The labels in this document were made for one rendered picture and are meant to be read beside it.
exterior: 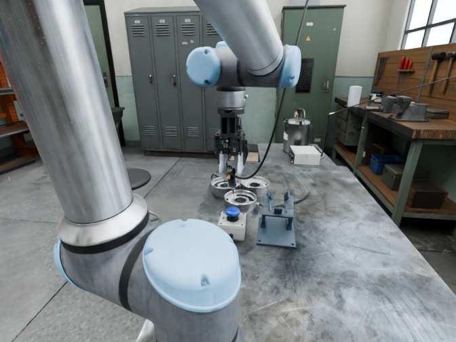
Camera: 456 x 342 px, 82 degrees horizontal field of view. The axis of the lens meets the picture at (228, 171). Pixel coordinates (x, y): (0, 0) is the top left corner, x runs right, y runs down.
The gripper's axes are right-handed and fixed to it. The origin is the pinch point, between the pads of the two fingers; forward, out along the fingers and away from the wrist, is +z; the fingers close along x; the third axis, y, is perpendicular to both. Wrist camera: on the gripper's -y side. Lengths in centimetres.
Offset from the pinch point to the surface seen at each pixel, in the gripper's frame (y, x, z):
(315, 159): -82, 38, 20
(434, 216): -121, 134, 72
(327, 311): 31.7, 23.4, 13.2
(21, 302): -18, -122, 93
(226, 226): 13.2, 0.9, 9.1
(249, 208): -0.4, 5.6, 10.8
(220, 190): -9.7, -5.4, 9.8
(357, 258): 15.3, 33.2, 13.1
